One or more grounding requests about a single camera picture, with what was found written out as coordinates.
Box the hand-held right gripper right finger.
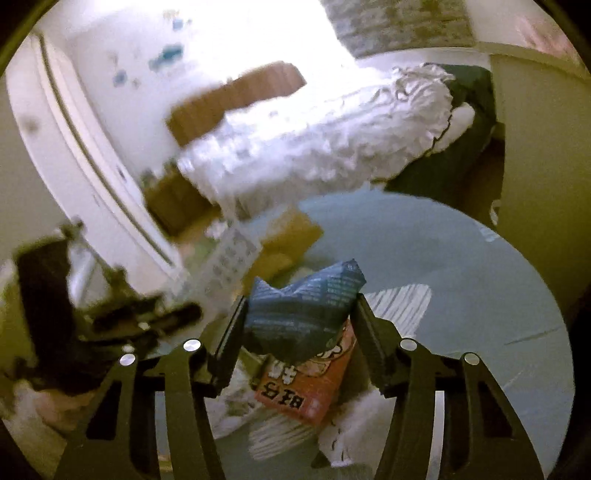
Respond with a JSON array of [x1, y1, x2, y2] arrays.
[[350, 294, 546, 480]]

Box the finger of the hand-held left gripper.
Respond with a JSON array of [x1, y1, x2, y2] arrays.
[[92, 299, 204, 335]]

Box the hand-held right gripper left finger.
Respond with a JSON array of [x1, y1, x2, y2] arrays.
[[54, 295, 250, 480]]

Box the white printed packet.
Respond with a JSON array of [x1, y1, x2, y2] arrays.
[[178, 225, 260, 315]]

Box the blue snack packet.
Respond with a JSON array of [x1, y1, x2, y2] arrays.
[[244, 259, 368, 365]]

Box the person's left forearm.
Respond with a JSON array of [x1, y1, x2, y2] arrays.
[[0, 369, 99, 445]]

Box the striped white paper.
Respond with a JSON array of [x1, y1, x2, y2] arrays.
[[248, 405, 320, 462], [365, 284, 433, 334]]

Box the clear plastic wrapper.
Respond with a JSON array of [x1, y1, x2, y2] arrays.
[[211, 360, 269, 439]]

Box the white patterned packet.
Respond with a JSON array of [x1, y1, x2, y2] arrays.
[[318, 390, 399, 468]]

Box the wooden nightstand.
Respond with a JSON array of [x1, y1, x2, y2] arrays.
[[144, 166, 223, 237]]

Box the yellow cardboard box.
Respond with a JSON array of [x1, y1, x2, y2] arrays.
[[255, 207, 324, 283]]

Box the white ruffled blanket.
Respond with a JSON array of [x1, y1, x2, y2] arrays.
[[178, 64, 476, 214]]

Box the wooden headboard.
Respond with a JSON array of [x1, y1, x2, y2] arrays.
[[166, 60, 308, 145]]

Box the white cabinet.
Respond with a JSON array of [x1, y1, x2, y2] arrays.
[[475, 41, 591, 305]]

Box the dark green cloth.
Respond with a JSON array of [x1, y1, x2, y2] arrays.
[[382, 62, 498, 195]]

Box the pink item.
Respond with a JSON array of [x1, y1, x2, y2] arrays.
[[516, 14, 580, 63]]

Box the blue wall stickers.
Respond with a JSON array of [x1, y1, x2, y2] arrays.
[[110, 14, 186, 89]]

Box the patterned wall poster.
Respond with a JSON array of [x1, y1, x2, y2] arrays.
[[321, 0, 477, 59]]

